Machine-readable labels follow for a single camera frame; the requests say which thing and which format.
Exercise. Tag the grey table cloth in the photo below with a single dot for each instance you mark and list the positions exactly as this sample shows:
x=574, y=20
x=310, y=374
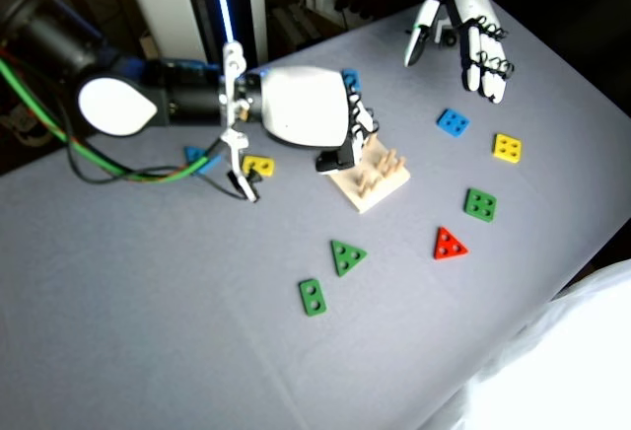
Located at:
x=172, y=326

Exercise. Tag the yellow square block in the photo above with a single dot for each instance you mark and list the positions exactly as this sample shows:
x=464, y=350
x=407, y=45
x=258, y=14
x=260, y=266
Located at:
x=508, y=148

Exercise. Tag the green triangle block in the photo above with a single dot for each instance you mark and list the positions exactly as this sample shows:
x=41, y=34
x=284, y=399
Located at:
x=346, y=255

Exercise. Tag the green square block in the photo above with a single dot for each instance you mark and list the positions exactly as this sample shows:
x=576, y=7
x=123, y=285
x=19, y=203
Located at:
x=480, y=205

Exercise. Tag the yellow rectangle block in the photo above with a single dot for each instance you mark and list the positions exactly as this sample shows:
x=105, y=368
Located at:
x=265, y=166

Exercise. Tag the red triangle block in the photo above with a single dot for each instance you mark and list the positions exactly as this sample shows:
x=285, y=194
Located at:
x=449, y=245

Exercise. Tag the white fabric cover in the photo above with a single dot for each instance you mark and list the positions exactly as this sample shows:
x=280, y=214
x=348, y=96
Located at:
x=557, y=366

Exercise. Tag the blue square block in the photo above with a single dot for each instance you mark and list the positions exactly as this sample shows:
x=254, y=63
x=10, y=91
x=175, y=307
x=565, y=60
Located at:
x=453, y=122

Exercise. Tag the blue rectangle block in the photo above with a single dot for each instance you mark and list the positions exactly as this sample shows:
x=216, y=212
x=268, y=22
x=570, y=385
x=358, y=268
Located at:
x=352, y=76

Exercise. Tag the wooden peg board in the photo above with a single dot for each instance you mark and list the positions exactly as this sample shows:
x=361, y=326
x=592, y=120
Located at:
x=379, y=193

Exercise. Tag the blue light strip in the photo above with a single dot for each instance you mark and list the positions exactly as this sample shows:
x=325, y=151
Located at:
x=223, y=1

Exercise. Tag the green rectangle block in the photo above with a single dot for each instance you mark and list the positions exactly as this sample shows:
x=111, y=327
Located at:
x=312, y=297

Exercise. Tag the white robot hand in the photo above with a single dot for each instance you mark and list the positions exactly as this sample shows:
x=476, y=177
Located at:
x=305, y=104
x=475, y=6

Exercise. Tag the blue triangle block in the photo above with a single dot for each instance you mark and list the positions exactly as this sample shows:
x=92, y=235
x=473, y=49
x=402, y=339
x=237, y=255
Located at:
x=193, y=154

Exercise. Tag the white cabinet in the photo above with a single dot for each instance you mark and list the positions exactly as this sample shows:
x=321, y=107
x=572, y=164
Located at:
x=167, y=6

